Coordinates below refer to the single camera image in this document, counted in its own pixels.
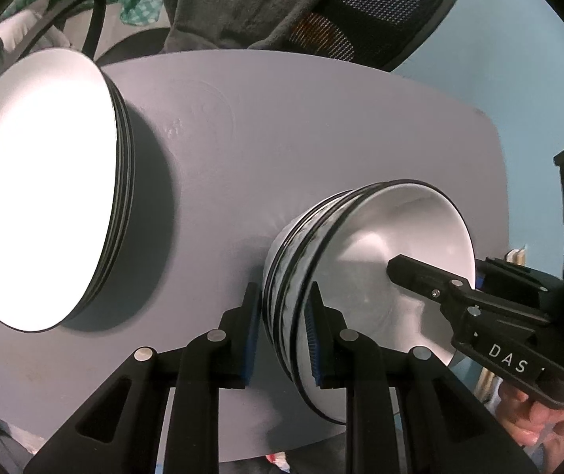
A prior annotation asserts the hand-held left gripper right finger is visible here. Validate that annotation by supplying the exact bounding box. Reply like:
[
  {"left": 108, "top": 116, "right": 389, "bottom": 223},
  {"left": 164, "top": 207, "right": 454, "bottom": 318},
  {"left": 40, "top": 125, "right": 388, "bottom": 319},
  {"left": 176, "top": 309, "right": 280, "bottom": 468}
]
[{"left": 306, "top": 281, "right": 539, "bottom": 474}]

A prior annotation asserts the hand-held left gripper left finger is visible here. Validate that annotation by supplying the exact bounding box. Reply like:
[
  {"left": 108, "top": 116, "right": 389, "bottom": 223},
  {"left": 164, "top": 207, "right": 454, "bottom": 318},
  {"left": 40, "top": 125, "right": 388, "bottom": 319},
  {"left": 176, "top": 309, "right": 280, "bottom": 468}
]
[{"left": 22, "top": 282, "right": 263, "bottom": 474}]

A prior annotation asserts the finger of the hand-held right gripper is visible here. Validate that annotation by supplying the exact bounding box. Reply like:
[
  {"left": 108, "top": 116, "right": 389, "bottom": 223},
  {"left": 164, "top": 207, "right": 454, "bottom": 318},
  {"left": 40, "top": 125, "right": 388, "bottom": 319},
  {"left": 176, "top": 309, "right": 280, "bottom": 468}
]
[
  {"left": 387, "top": 254, "right": 552, "bottom": 327},
  {"left": 474, "top": 257, "right": 564, "bottom": 307}
]

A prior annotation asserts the white bowl with black rim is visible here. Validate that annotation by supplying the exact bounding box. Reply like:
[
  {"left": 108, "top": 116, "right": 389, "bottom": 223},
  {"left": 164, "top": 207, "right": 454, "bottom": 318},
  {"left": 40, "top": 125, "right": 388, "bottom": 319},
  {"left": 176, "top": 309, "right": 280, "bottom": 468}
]
[
  {"left": 268, "top": 185, "right": 401, "bottom": 406},
  {"left": 261, "top": 192, "right": 357, "bottom": 391},
  {"left": 287, "top": 180, "right": 476, "bottom": 425}
]

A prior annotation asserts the white plate with black rim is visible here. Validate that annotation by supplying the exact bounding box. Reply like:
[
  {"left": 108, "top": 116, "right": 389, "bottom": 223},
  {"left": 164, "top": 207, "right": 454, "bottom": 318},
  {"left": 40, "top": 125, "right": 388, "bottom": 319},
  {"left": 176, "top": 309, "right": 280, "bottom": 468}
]
[
  {"left": 59, "top": 74, "right": 137, "bottom": 327},
  {"left": 0, "top": 47, "right": 119, "bottom": 333},
  {"left": 40, "top": 64, "right": 129, "bottom": 329}
]

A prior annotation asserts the person's right hand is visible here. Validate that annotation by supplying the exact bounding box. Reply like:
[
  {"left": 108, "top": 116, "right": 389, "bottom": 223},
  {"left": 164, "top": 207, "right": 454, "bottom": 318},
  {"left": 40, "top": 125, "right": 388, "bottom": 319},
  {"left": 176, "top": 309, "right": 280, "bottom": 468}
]
[{"left": 499, "top": 386, "right": 564, "bottom": 449}]

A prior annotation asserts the black office chair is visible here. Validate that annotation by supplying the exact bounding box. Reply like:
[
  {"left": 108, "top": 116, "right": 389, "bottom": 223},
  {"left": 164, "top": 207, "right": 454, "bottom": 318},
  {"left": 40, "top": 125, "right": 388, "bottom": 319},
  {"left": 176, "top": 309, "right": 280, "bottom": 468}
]
[{"left": 15, "top": 0, "right": 476, "bottom": 72}]

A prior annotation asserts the dark grey fleece cloth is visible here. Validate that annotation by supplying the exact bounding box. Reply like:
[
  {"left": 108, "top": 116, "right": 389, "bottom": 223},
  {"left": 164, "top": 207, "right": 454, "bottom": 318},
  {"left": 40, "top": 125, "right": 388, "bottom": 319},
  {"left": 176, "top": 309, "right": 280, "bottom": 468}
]
[{"left": 152, "top": 0, "right": 364, "bottom": 56}]

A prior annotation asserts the light grey cloth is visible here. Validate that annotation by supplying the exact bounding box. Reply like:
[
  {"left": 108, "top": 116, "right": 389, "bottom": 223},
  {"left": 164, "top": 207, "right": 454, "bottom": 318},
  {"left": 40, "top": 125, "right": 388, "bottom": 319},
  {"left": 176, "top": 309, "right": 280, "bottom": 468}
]
[{"left": 0, "top": 9, "right": 68, "bottom": 62}]

